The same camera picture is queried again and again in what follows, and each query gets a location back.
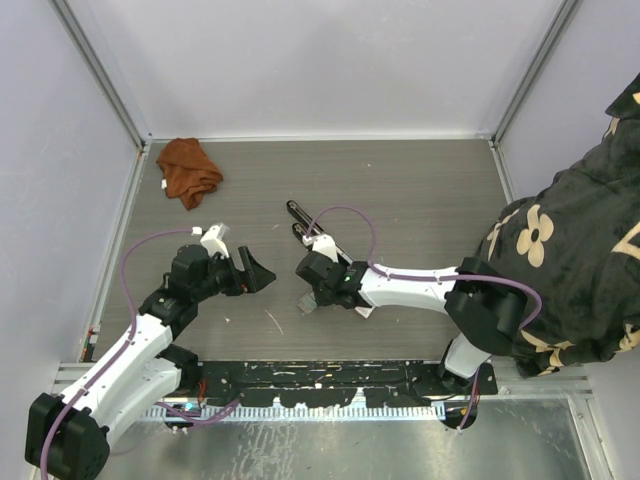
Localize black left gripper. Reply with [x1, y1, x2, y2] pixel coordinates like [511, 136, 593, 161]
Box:
[192, 246, 274, 302]

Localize red white staple box sleeve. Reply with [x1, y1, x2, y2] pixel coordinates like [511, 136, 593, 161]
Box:
[355, 307, 373, 318]

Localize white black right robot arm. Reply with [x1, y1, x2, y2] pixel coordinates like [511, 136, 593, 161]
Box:
[296, 252, 528, 394]

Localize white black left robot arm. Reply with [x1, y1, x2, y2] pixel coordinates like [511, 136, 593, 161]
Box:
[25, 244, 276, 479]

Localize orange-brown cloth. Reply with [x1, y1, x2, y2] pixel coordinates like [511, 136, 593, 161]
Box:
[156, 138, 224, 211]

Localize black floral fleece garment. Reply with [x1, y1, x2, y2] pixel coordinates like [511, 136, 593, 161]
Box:
[476, 80, 639, 378]

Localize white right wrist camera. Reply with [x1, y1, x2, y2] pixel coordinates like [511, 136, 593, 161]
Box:
[302, 234, 338, 263]

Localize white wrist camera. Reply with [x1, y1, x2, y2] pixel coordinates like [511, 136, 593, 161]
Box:
[200, 223, 229, 258]
[302, 234, 338, 263]

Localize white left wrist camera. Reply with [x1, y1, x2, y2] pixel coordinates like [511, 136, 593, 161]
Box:
[200, 223, 229, 258]

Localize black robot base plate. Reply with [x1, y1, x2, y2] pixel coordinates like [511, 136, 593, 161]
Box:
[167, 360, 471, 408]

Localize perforated cable duct strip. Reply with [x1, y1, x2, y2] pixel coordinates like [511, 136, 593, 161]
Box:
[142, 402, 446, 422]

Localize aluminium frame post left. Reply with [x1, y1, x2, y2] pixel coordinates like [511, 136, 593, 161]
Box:
[49, 0, 148, 150]

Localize aluminium frame post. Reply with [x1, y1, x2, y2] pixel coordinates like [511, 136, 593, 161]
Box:
[49, 0, 148, 150]
[490, 0, 582, 149]

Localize aluminium front rail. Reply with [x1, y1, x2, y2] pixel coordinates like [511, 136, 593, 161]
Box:
[492, 359, 593, 398]

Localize aluminium frame post right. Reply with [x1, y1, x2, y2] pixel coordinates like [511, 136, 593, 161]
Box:
[490, 0, 582, 149]

